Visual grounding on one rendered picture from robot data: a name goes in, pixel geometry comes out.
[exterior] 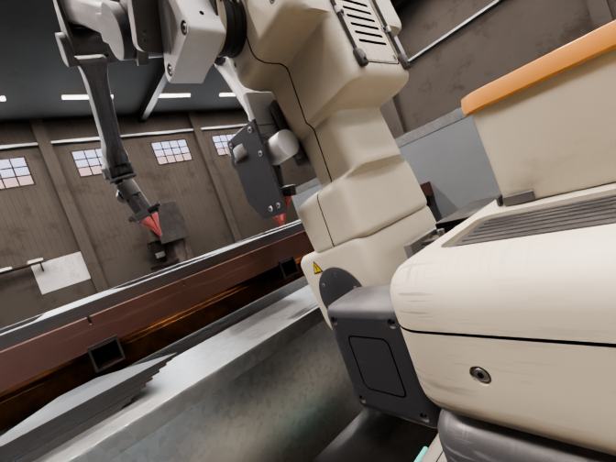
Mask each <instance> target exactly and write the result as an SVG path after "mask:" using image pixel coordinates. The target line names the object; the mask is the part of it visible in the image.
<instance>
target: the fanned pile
mask: <svg viewBox="0 0 616 462"><path fill-rule="evenodd" d="M177 355H178V353H174V354H171V355H168V356H165V357H160V358H157V359H154V360H150V361H148V362H145V363H142V364H139V365H135V366H133V367H130V368H124V369H121V370H118V371H116V372H113V373H109V374H106V375H103V376H101V377H98V378H95V379H92V380H90V381H88V382H86V383H84V384H83V385H81V386H79V387H77V388H75V389H73V390H70V391H68V392H66V393H64V394H62V395H61V396H60V397H58V398H56V399H55V400H53V401H52V402H50V403H49V404H47V405H46V406H44V407H43V408H41V409H40V410H38V411H37V412H35V413H34V414H32V415H31V416H29V417H28V418H27V419H26V420H24V421H23V422H22V423H20V424H18V425H17V426H15V427H14V428H12V429H11V430H9V431H8V432H7V433H5V434H3V435H2V436H0V462H33V461H34V460H36V459H38V458H40V457H42V456H44V455H45V454H47V453H48V452H50V451H51V450H53V449H55V448H57V447H58V446H61V445H62V444H64V443H66V442H68V441H69V440H71V439H73V438H74V437H75V436H77V435H79V434H81V433H83V432H85V431H86V430H88V429H90V428H91V427H93V426H95V425H97V424H99V423H100V422H102V421H103V420H105V419H107V418H108V417H110V416H112V415H113V414H115V413H118V412H119V411H121V410H123V409H122V406H124V405H126V404H128V403H129V402H132V401H131V398H132V397H134V396H136V395H138V394H139V390H141V389H142V388H144V387H146V384H145V383H147V382H149V381H151V380H153V378H152V376H154V375H156V374H158V373H160V371H159V369H162V368H164V367H165V366H167V362H169V361H171V360H172V358H173V357H175V356H177Z"/></svg>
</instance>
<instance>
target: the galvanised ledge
mask: <svg viewBox="0 0 616 462"><path fill-rule="evenodd" d="M315 301H316V299H315V297H314V294H313V291H312V289H311V287H310V285H307V286H305V287H304V288H302V289H300V290H298V291H296V292H295V293H293V294H291V295H289V296H287V297H285V298H283V299H282V300H280V301H278V302H275V303H274V304H272V305H271V306H269V307H267V308H265V309H263V310H261V311H260V312H258V313H255V314H253V315H251V316H250V317H249V318H247V319H245V320H243V321H241V322H239V323H238V324H235V325H233V326H231V327H229V328H228V329H226V330H225V331H223V332H221V333H219V334H218V335H215V336H213V337H211V338H209V339H207V340H206V341H204V342H202V343H201V344H199V345H197V346H195V347H193V348H191V349H189V350H187V351H185V352H184V353H182V354H180V355H178V356H177V357H175V358H173V359H172V360H171V361H169V362H167V366H165V367H164V368H161V369H159V373H158V374H156V375H154V376H152V378H153V380H151V381H149V382H147V383H145V384H146V387H144V388H142V389H141V390H138V391H139V394H138V395H136V396H134V397H132V398H131V402H129V403H128V404H126V405H124V406H122V409H123V410H121V411H119V412H117V413H115V414H113V415H112V416H110V417H108V418H107V419H105V420H103V421H101V422H100V423H98V424H97V425H95V426H93V427H91V428H90V429H88V430H86V431H85V432H83V433H81V434H79V435H77V436H75V437H73V439H71V440H69V441H68V442H66V443H64V444H62V445H60V446H58V447H57V448H55V449H53V450H51V451H50V452H48V453H47V454H45V455H44V456H41V457H40V458H38V459H36V460H34V461H33V462H109V461H110V460H112V459H113V458H115V457H117V456H118V455H120V454H121V453H123V452H124V451H126V450H127V449H129V448H130V447H131V446H133V445H135V444H136V443H138V442H139V441H141V440H142V439H144V438H145V437H147V436H148V435H150V434H152V433H153V432H155V431H156V430H158V429H159V428H161V427H162V426H163V425H164V424H166V423H168V422H170V421H171V420H173V419H174V418H176V417H177V416H179V415H180V414H182V413H184V412H185V411H187V410H188V409H190V408H191V407H193V406H194V405H195V404H196V403H198V402H200V401H201V400H203V399H204V398H206V397H208V396H209V395H211V394H212V393H214V392H215V391H217V390H219V389H220V388H222V387H223V386H225V385H226V384H227V383H228V382H230V381H231V380H233V379H235V378H236V377H238V376H239V375H241V374H243V373H244V372H246V371H247V370H249V369H251V368H252V367H254V366H255V365H257V364H258V363H259V362H260V361H262V360H263V359H265V358H267V357H268V356H270V355H271V354H273V353H274V352H276V351H277V350H279V349H281V348H282V347H284V346H286V345H287V344H289V343H290V342H291V341H292V340H294V339H295V338H297V337H298V336H300V335H302V334H303V333H305V332H306V331H308V330H309V329H311V328H312V327H314V326H315V325H318V324H319V323H321V322H322V321H323V320H324V319H325V318H324V316H323V313H322V311H321V309H320V307H319V305H317V306H316V307H314V308H313V309H312V310H310V311H309V312H307V313H305V314H303V315H302V316H300V317H298V318H297V319H295V320H294V319H287V318H289V317H290V316H292V315H294V314H296V313H298V312H299V311H301V309H303V308H305V307H306V306H308V305H310V304H311V303H314V302H315Z"/></svg>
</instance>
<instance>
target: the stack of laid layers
mask: <svg viewBox="0 0 616 462"><path fill-rule="evenodd" d="M300 222H301V221H300ZM300 222H297V223H294V224H291V225H286V226H284V227H281V228H278V229H275V230H272V231H269V232H267V233H264V234H261V235H258V236H254V237H252V238H249V239H247V240H250V239H253V238H256V237H261V236H264V235H267V234H269V233H272V232H275V231H277V230H280V229H283V228H285V227H288V226H291V227H288V228H286V229H283V230H281V231H279V232H276V233H273V234H271V235H267V236H264V237H262V238H259V239H257V240H254V241H251V242H249V243H246V244H244V245H242V246H239V247H235V248H232V249H229V250H227V251H225V252H222V253H220V254H217V255H214V256H212V255H213V254H212V255H209V256H212V257H210V258H206V257H209V256H206V257H203V258H198V259H195V260H191V261H188V262H185V263H182V264H179V265H176V266H173V267H171V268H168V269H165V270H162V271H159V272H156V273H154V274H151V275H148V276H146V277H144V278H141V279H138V280H134V281H131V282H129V283H127V284H124V285H121V286H119V287H116V288H114V289H118V288H123V287H127V286H130V285H133V284H136V283H138V282H141V281H144V280H147V279H150V278H152V277H155V276H158V275H160V274H162V273H165V272H167V271H170V270H174V271H171V272H169V273H166V274H163V275H161V276H158V277H156V278H154V279H151V280H147V281H144V282H141V283H139V284H137V285H134V286H132V287H129V288H126V289H124V290H122V291H118V292H115V293H112V294H110V295H107V296H105V297H103V298H100V299H98V300H95V301H92V302H88V303H86V304H84V305H81V306H78V307H76V308H73V309H70V310H69V311H66V312H63V313H59V314H56V315H54V316H51V317H49V318H47V319H44V320H41V321H39V322H36V323H34V324H30V325H27V324H29V323H32V322H34V321H35V320H37V319H38V318H40V317H41V316H42V315H44V314H42V315H39V316H37V317H34V318H31V319H28V320H26V321H24V322H21V323H18V324H14V325H11V326H9V327H7V328H4V329H1V330H0V334H3V333H4V332H7V331H10V330H12V329H15V328H18V327H20V326H22V325H27V326H25V327H22V328H19V329H17V330H15V331H12V332H10V333H7V334H4V335H0V351H2V350H4V349H7V348H9V347H12V346H15V345H17V344H20V343H22V342H25V341H27V340H29V339H31V338H34V337H36V336H40V335H43V334H45V333H48V332H49V331H52V330H54V329H57V328H60V327H62V326H65V325H68V324H70V323H73V322H75V321H78V320H80V319H83V318H84V317H87V319H88V322H90V321H91V319H90V316H89V315H92V314H96V313H98V312H101V311H103V310H105V309H107V308H110V307H112V306H115V305H117V304H120V303H123V302H126V301H128V300H131V299H133V298H136V297H138V296H140V295H142V294H145V293H147V292H151V291H154V290H156V289H158V288H160V287H163V286H165V285H168V284H170V283H173V282H175V281H178V280H181V279H183V278H186V277H188V276H191V275H193V274H195V273H198V272H200V271H203V270H207V269H209V268H212V267H213V266H216V265H218V264H221V263H223V262H226V261H228V260H230V259H234V258H236V257H239V256H241V255H244V254H246V253H248V252H250V251H253V250H255V249H258V248H262V247H265V246H267V245H269V244H271V243H274V242H276V241H279V240H281V239H284V238H285V237H289V236H292V235H294V234H297V233H299V232H302V231H303V230H305V229H304V226H303V223H300ZM298 223H300V224H298ZM295 224H298V225H295ZM292 225H294V226H292ZM247 240H244V241H247ZM244 241H241V242H244ZM241 242H238V243H241ZM238 243H237V244H238ZM204 258H206V259H204ZM199 259H203V260H200V261H198V262H195V261H197V260H199ZM192 262H195V263H193V264H191V265H188V266H185V267H183V268H180V269H177V268H179V267H182V266H184V265H187V264H190V263H192ZM175 269H176V270H175ZM111 290H113V289H111Z"/></svg>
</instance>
